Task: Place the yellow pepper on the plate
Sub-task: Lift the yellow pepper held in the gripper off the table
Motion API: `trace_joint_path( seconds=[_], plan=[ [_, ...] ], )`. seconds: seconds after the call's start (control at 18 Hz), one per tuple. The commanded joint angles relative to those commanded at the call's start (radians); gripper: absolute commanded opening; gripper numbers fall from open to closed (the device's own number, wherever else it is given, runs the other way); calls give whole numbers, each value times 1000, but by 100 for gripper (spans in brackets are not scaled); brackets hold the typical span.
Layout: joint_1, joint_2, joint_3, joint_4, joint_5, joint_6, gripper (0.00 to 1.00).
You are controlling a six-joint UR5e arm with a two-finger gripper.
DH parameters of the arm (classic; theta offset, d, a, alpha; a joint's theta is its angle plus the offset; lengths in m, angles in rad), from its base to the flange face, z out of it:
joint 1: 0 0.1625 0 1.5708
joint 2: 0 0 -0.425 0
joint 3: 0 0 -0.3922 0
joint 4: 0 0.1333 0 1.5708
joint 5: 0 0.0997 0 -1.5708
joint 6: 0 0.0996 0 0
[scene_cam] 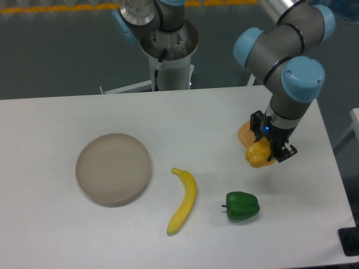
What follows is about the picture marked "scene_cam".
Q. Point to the black device at table edge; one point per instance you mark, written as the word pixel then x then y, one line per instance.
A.
pixel 349 241

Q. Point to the yellow banana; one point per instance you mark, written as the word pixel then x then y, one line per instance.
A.
pixel 182 213

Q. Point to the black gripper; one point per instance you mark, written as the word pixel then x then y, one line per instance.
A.
pixel 263 125

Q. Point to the beige round plate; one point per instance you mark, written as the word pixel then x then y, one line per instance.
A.
pixel 114 169

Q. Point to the yellow bell pepper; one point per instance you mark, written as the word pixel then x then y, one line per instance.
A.
pixel 259 154

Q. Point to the green bell pepper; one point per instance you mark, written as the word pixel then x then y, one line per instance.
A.
pixel 241 205

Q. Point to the white furniture at right edge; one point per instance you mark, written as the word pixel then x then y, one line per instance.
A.
pixel 348 134

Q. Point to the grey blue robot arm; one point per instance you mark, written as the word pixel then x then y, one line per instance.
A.
pixel 276 59

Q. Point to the orange triangular bread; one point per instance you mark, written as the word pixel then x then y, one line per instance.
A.
pixel 245 136

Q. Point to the white table leg frame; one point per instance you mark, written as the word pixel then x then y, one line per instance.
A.
pixel 251 81

